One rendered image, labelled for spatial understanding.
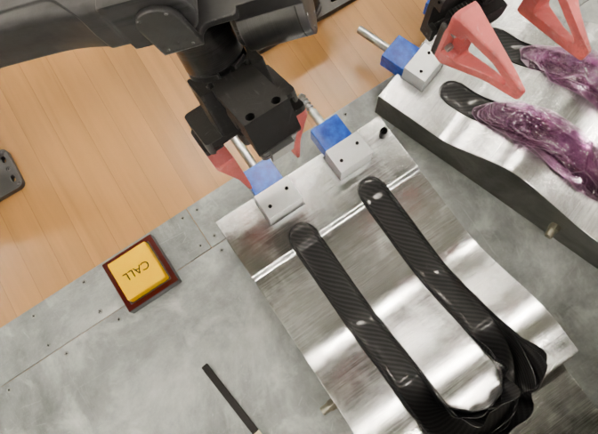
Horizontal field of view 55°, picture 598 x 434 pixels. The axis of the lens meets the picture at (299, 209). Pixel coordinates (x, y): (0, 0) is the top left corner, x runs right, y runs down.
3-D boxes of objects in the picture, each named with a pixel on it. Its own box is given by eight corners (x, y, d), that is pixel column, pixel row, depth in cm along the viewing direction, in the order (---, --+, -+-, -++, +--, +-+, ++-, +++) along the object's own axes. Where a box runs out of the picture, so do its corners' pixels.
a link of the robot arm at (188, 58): (262, 37, 54) (232, -30, 49) (257, 75, 50) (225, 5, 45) (195, 55, 55) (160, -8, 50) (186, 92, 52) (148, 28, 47)
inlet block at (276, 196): (220, 153, 79) (214, 138, 74) (250, 133, 79) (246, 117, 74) (272, 229, 76) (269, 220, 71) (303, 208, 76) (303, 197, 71)
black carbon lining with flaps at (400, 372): (280, 237, 75) (276, 221, 66) (380, 172, 77) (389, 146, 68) (445, 477, 67) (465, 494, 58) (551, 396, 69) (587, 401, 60)
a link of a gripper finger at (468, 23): (593, 41, 41) (514, -53, 43) (513, 90, 40) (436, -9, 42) (553, 84, 48) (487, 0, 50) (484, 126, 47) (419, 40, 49)
